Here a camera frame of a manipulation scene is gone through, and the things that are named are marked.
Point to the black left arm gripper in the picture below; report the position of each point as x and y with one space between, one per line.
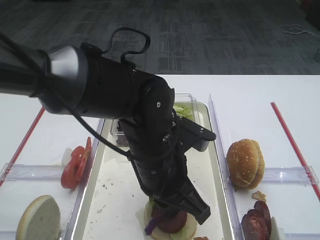
161 170

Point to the purple cabbage pieces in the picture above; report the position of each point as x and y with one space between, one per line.
152 224

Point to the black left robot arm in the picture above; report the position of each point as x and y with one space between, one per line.
130 111

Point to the pink meat patty on bun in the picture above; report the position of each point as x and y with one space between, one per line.
169 222

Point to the lettuce leaf on bun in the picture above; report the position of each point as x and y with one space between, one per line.
149 209

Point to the green lettuce in box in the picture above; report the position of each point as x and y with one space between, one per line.
184 110

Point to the rear tomato slice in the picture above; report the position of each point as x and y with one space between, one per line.
83 161

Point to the tomato slice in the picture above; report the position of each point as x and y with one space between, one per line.
83 161
68 177

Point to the front tomato slice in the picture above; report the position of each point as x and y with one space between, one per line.
68 177

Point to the white pusher block by tomato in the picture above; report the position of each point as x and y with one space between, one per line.
66 158

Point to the bottom bun on tray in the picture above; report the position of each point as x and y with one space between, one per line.
186 233

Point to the front sesame bun top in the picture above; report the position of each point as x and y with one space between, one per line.
243 162

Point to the sesame bun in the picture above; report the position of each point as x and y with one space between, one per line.
261 167
243 162

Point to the rear sesame bun top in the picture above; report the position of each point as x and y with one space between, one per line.
261 167

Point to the brown crumb on table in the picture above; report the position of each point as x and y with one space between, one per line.
259 196

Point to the white metal tray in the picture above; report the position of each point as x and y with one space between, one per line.
114 204

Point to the rear dark sausage slice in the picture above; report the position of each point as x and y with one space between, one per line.
263 208

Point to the dark sausage slice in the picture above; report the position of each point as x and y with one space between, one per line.
254 226
263 208

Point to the front dark sausage slice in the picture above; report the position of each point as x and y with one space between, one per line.
254 226

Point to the clear plastic salad box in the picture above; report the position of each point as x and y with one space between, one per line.
120 140

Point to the white pusher block by sausage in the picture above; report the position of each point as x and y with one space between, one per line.
277 233

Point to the right lower clear pusher track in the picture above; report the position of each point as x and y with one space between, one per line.
299 236

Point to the clear pusher track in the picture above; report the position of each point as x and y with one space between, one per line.
304 175
299 236
22 172

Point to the right upper clear pusher track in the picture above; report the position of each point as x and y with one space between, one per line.
304 175

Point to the upright white bun half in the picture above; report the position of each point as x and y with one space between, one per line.
40 220

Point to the left upper clear pusher track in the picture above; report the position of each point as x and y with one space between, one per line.
22 172

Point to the right clear long rail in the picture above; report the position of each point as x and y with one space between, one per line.
227 187

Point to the clear long rail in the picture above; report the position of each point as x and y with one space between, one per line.
227 187
76 203

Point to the left clear long rail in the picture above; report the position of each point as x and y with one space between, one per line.
76 203

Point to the right red rail strip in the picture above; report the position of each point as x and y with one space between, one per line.
297 150

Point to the red rail strip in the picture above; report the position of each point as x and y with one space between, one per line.
21 146
297 150

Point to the left red rail strip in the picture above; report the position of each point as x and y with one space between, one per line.
21 146

